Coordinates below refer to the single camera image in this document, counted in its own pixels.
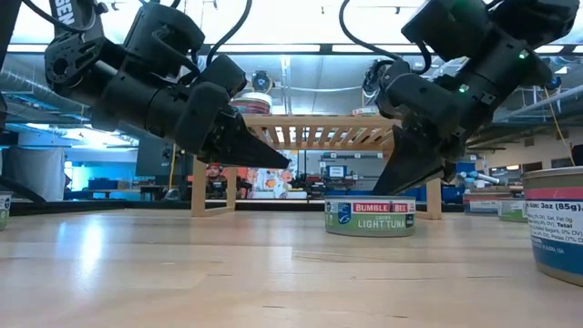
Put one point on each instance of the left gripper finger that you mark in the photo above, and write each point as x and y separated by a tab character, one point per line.
246	146

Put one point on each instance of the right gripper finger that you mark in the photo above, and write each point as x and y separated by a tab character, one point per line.
410	164

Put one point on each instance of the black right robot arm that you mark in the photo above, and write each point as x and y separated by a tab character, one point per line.
524	23

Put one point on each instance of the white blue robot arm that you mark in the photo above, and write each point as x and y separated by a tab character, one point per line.
478	177

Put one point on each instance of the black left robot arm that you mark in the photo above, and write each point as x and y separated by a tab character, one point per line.
73	59

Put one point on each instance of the wooden slatted shelf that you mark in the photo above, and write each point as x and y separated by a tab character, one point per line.
319	119

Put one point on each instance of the person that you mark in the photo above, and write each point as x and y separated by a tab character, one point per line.
215	180

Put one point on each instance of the floral patterned cloth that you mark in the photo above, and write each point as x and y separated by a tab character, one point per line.
273	184

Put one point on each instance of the small white sign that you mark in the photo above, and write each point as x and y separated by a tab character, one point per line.
336	171

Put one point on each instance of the ceiling light strip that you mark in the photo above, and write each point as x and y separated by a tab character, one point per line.
337	48
291	48

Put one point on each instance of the grey cloth cover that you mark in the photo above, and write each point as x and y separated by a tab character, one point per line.
36	168

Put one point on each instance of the black hanging camera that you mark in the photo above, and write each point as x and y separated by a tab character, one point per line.
262	81

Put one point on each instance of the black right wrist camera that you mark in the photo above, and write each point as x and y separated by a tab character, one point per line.
448	27

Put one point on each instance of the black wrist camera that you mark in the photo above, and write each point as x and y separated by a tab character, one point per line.
448	27
164	32

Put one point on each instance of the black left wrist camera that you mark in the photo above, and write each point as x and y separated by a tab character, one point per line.
164	32

